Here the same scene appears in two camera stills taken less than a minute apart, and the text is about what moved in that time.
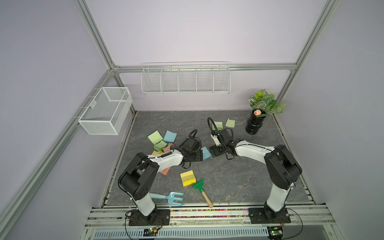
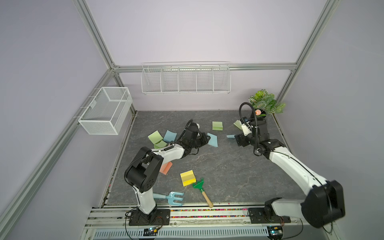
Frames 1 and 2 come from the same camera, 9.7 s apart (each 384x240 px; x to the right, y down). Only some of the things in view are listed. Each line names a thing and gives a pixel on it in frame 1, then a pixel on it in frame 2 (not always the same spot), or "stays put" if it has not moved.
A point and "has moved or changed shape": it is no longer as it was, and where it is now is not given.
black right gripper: (213, 151) → (240, 140)
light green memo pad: (155, 137) stays put
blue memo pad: (206, 153) has moved or changed shape
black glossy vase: (255, 122) stays put
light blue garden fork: (171, 198) stays put
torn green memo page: (230, 123) → (238, 124)
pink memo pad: (166, 171) stays put
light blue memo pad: (170, 136) stays put
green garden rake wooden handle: (200, 185) stays put
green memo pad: (219, 125) stays put
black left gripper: (199, 157) → (203, 136)
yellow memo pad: (188, 178) stays put
